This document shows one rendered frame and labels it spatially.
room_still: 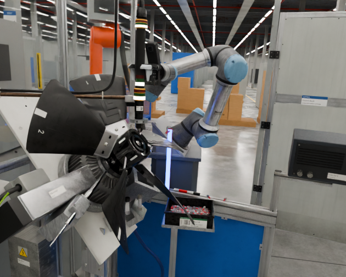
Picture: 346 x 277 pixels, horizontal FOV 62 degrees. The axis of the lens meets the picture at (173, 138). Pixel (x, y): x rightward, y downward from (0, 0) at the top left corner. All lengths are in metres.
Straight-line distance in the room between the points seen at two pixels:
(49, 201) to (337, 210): 2.60
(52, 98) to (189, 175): 1.01
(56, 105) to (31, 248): 0.58
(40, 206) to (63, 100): 0.31
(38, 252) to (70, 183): 0.37
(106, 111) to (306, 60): 2.02
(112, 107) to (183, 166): 0.69
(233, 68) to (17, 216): 1.03
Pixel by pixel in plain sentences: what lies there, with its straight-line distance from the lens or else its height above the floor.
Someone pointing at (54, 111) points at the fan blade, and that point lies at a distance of 0.90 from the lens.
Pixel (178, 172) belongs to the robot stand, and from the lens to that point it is 1.69.
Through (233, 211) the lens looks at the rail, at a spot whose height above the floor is 0.82.
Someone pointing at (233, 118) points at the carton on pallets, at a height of 0.20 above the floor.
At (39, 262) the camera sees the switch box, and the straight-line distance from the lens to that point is 1.27.
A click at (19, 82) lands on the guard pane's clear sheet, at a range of 1.64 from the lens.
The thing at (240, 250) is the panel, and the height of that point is 0.61.
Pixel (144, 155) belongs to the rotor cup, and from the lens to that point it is 1.00.
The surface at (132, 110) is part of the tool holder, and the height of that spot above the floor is 1.32.
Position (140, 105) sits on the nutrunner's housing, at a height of 1.34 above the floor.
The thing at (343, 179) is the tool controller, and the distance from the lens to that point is 1.40.
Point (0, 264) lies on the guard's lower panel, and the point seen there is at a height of 0.49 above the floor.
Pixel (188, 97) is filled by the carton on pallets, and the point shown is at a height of 0.58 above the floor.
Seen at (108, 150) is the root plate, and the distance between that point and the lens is 1.01.
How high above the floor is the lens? 1.48
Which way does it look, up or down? 13 degrees down
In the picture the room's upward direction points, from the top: 3 degrees clockwise
